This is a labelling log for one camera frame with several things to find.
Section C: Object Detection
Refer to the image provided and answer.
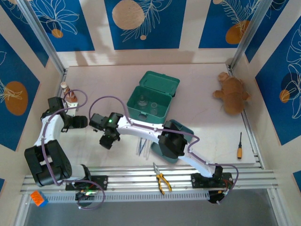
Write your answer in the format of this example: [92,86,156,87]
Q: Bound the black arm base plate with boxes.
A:
[190,172,233,189]
[65,175,109,191]

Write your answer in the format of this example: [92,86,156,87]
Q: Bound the brown patterned bottle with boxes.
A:
[60,81,78,104]

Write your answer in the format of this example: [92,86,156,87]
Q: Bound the aluminium corner post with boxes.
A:
[228,0,275,70]
[16,0,68,75]

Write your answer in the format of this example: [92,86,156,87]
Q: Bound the aluminium mounting rails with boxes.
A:
[20,164,278,195]

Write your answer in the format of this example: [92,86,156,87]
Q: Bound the orange blue toy brick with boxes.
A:
[30,190,49,208]

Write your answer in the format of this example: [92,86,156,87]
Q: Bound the teal plastic toolbox with lid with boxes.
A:
[127,71,181,125]

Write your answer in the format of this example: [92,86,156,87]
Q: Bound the purple cable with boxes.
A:
[88,95,240,204]
[41,89,106,210]

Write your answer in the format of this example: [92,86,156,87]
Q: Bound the orange handle screwdriver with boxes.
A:
[236,131,244,160]

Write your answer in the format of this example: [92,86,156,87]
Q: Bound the white slotted cable duct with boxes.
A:
[46,190,210,203]

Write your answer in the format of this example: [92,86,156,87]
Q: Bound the brown plush bear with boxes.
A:
[212,72,251,115]

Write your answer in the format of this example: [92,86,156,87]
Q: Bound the yellow black pliers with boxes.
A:
[152,162,173,195]

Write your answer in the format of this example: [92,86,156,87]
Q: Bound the slate teal divided tray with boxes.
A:
[150,119,195,164]

